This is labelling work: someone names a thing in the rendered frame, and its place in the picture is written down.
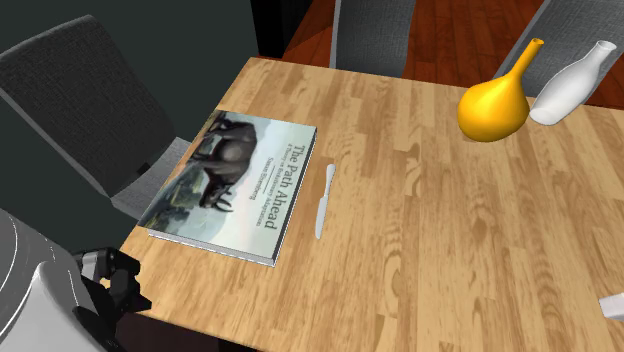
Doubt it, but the book with buffalo cover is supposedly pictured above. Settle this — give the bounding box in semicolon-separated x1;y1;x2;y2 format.
137;109;319;268

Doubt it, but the dark grey chair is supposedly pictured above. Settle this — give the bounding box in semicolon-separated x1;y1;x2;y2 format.
0;14;194;222

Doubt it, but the white table knife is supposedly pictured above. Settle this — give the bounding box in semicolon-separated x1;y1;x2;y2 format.
314;163;337;241

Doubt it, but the wooden table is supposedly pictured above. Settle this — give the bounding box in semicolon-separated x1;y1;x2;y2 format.
118;56;624;352

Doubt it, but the yellow long-necked vase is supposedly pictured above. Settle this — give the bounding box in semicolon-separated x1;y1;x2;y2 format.
456;37;545;144

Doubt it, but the white bottle vase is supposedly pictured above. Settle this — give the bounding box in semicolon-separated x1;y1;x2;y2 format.
528;39;618;126

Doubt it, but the white object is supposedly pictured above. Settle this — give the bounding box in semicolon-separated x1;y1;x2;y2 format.
598;292;624;321

